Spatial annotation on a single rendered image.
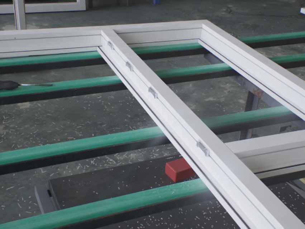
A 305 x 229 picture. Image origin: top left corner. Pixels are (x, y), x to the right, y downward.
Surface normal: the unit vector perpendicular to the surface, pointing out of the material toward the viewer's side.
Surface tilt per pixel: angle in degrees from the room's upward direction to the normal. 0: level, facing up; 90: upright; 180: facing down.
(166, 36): 90
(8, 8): 79
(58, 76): 0
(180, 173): 90
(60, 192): 0
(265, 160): 90
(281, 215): 0
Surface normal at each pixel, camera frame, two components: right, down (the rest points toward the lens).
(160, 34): 0.38, 0.47
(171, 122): -0.92, 0.12
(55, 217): 0.07, -0.88
